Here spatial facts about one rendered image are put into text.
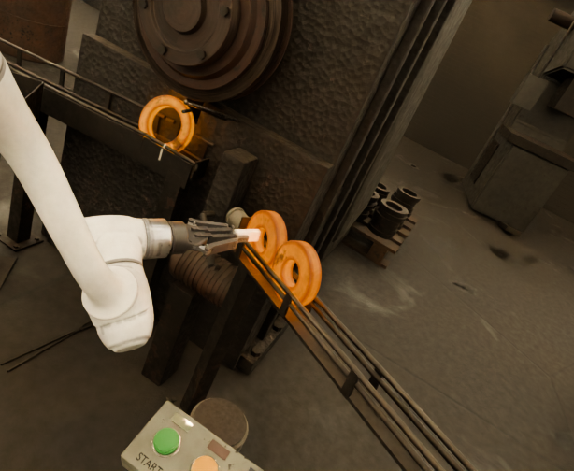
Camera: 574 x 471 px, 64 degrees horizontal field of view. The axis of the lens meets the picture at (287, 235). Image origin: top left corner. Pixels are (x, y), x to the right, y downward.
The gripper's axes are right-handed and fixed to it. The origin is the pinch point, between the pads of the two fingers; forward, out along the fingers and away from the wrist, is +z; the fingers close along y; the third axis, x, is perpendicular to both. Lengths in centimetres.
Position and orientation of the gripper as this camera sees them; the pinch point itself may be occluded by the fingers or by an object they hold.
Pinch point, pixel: (246, 235)
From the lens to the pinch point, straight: 114.9
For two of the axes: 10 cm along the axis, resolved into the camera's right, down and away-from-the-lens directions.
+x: 3.1, -8.1, -5.0
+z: 8.3, -0.3, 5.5
